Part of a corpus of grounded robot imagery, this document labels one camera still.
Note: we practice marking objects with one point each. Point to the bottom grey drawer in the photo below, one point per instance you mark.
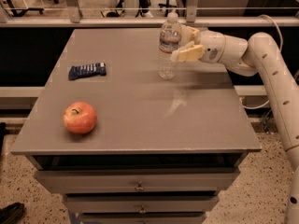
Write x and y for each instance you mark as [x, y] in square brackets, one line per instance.
[144, 219]

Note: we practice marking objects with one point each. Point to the clear plastic water bottle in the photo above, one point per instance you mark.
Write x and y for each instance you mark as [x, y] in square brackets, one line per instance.
[169, 39]

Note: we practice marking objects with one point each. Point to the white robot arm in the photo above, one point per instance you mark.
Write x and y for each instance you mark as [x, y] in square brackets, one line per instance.
[259, 55]

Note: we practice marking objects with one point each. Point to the grey drawer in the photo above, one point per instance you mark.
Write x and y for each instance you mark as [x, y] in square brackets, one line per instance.
[144, 219]
[140, 204]
[136, 181]

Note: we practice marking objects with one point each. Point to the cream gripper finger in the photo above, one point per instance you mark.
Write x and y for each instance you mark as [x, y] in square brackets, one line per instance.
[188, 53]
[188, 34]

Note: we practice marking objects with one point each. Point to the top grey drawer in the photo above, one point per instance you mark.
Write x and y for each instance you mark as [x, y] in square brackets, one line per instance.
[136, 181]

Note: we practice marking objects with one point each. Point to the middle grey drawer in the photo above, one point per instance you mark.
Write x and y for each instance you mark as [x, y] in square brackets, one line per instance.
[140, 204]

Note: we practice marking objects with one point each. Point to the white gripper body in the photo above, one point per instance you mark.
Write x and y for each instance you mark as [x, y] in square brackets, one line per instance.
[210, 46]

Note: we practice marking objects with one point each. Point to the blue striped snack packet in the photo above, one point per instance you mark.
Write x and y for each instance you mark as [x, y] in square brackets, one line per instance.
[87, 70]

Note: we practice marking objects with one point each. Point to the grey drawer cabinet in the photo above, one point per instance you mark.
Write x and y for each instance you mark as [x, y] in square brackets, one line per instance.
[194, 121]

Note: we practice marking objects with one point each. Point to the black shoe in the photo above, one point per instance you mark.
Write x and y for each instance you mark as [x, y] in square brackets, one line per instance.
[12, 213]

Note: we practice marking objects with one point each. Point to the red apple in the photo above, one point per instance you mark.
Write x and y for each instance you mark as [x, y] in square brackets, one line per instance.
[80, 118]

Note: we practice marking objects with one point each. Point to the metal railing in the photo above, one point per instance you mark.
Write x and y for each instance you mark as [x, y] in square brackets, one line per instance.
[95, 13]

